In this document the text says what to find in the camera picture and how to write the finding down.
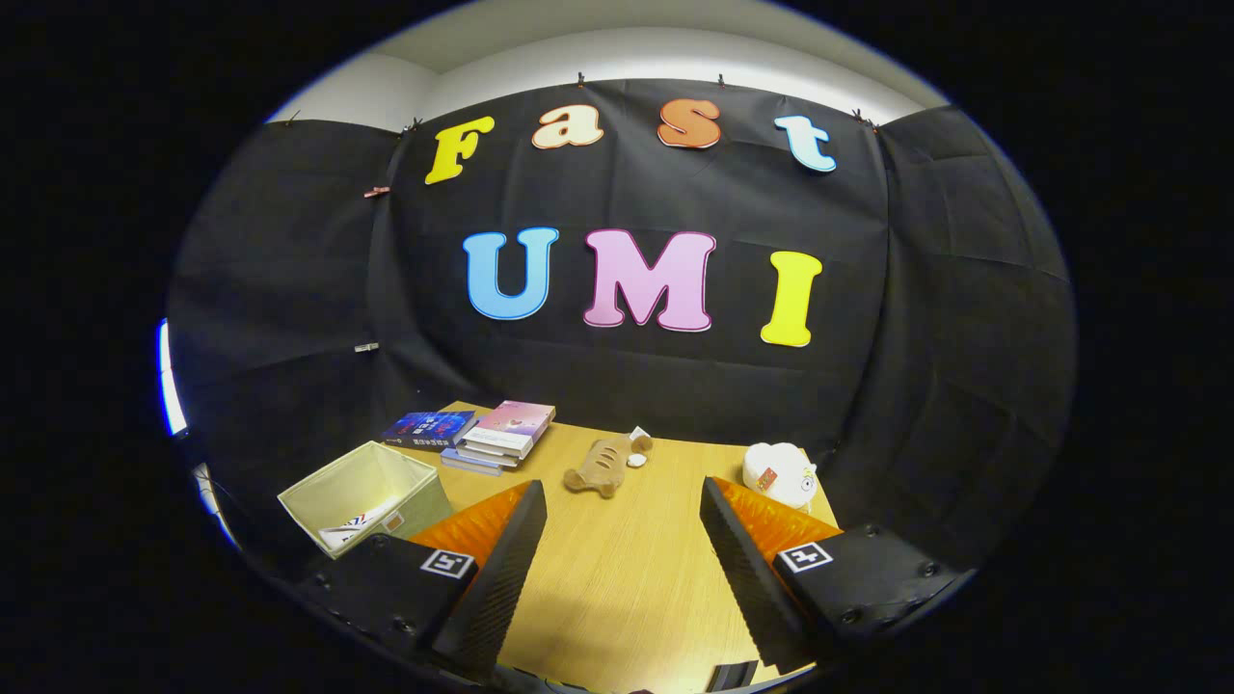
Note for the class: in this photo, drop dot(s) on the lit computer screen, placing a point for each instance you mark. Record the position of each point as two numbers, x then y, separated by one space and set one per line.
172 386

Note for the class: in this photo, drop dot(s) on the white striped canvas shoe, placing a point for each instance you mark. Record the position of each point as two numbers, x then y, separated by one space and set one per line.
352 528

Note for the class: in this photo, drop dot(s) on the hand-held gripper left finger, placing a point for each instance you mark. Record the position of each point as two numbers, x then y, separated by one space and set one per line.
496 578

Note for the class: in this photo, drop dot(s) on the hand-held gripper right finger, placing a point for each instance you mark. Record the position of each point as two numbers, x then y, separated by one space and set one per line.
747 578

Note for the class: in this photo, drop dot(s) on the pale blue cover book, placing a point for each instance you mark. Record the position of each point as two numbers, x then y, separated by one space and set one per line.
468 464

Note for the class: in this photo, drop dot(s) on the brown plush toy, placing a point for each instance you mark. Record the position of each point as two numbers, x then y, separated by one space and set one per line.
603 467

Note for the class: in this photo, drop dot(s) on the pink cover book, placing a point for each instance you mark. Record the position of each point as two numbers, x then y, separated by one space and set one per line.
516 424

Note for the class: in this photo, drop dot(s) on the white plush toy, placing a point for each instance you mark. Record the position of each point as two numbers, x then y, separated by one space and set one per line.
781 472

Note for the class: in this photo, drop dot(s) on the grey cover book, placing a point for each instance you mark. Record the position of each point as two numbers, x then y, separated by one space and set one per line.
492 453

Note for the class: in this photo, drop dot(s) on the green fabric storage box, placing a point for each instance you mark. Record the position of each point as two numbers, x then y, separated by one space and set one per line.
415 496

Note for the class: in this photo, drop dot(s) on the dark blue book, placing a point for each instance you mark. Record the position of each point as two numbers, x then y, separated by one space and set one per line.
429 427

